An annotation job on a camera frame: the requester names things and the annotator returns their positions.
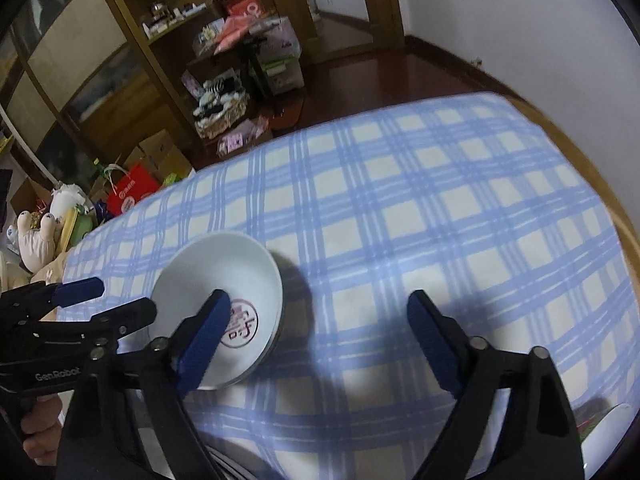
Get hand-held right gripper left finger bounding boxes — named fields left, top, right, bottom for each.
left=57, top=287, right=233, bottom=480

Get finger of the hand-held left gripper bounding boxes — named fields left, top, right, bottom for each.
left=30, top=297, right=157, bottom=347
left=0, top=276, right=106, bottom=322

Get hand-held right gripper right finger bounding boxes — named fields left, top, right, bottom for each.
left=406, top=289, right=586, bottom=480

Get red patterned bowl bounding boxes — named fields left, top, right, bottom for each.
left=149, top=232, right=285, bottom=392

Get person's left hand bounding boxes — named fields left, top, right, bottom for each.
left=20, top=394, right=66, bottom=467

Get beige plush toy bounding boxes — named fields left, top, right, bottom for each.
left=10, top=210, right=63, bottom=273

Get white fluffy toy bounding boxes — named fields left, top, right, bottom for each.
left=50, top=182, right=93, bottom=216

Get red paper bag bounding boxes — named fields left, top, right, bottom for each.
left=107, top=165, right=163, bottom=216

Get blue checked cloth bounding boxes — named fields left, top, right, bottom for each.
left=55, top=91, right=632, bottom=480

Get cardboard box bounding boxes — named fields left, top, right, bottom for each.
left=137, top=130, right=193, bottom=181

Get pink packets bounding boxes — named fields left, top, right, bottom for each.
left=217, top=117, right=273, bottom=156

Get woven basket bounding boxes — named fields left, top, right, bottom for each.
left=194, top=92, right=248, bottom=140

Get wooden shelf unit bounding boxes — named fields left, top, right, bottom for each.
left=90, top=0, right=231, bottom=126

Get wardrobe with sliding doors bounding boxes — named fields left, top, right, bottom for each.
left=0, top=0, right=166, bottom=201

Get small dark table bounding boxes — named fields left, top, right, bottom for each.
left=187, top=35, right=301, bottom=111

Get white storage box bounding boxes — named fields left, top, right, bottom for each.
left=250, top=17, right=306, bottom=91

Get pink paper sheet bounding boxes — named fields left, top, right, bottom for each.
left=215, top=15, right=266, bottom=51

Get red box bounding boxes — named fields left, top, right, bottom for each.
left=222, top=0, right=263, bottom=18

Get wooden door frame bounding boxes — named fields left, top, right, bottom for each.
left=355, top=0, right=405, bottom=48

